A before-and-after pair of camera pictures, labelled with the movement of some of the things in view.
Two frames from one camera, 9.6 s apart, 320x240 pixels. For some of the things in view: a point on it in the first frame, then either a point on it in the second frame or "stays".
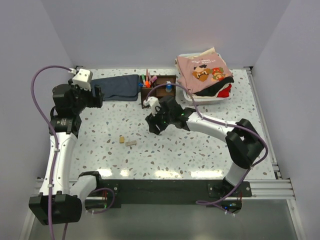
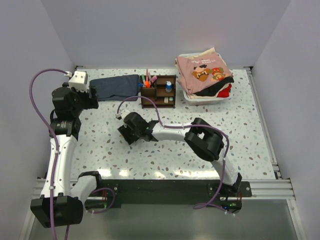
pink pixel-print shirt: (196, 72) stays
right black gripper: (152, 121) to (125, 132)
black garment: (213, 90) stays
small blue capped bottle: (169, 86) stays
